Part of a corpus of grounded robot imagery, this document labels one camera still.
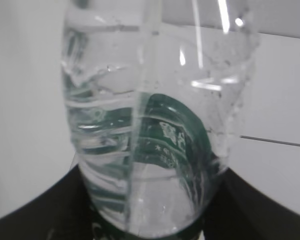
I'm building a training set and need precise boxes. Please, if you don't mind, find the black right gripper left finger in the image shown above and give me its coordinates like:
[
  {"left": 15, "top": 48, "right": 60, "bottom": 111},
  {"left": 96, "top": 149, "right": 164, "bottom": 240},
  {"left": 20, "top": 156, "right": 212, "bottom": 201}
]
[{"left": 0, "top": 167, "right": 94, "bottom": 240}]

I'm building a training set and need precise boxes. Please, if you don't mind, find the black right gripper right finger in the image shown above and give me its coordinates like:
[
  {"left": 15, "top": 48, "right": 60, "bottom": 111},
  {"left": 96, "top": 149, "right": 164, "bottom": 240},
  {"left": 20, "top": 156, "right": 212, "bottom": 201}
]
[{"left": 203, "top": 169, "right": 300, "bottom": 240}]

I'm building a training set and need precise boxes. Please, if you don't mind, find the clear green-label water bottle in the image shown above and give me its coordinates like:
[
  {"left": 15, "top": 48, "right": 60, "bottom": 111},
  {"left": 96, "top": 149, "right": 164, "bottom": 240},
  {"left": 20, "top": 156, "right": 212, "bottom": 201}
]
[{"left": 60, "top": 0, "right": 259, "bottom": 240}]

